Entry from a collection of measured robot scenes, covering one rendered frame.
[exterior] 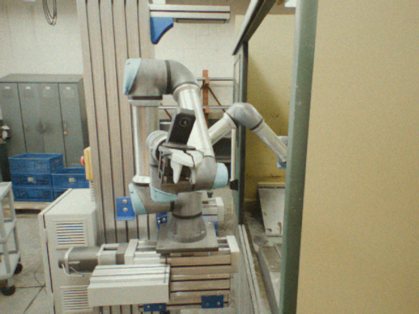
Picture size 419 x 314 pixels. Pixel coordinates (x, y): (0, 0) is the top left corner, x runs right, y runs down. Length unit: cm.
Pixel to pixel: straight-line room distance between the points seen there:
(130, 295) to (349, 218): 74
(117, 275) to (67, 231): 32
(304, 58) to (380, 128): 23
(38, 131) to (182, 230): 519
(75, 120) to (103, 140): 464
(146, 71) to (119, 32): 28
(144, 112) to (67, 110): 493
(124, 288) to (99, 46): 87
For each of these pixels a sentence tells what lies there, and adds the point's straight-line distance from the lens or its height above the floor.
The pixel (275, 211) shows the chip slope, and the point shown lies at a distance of 271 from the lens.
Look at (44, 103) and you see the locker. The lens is 603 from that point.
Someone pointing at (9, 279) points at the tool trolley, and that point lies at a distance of 329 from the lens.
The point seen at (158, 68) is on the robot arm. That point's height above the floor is 177.
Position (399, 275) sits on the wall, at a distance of 94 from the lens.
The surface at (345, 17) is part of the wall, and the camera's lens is 76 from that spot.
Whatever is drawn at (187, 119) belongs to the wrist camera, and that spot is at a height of 165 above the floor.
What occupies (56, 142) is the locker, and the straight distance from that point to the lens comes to 608.
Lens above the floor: 170
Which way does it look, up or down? 13 degrees down
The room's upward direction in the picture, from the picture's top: straight up
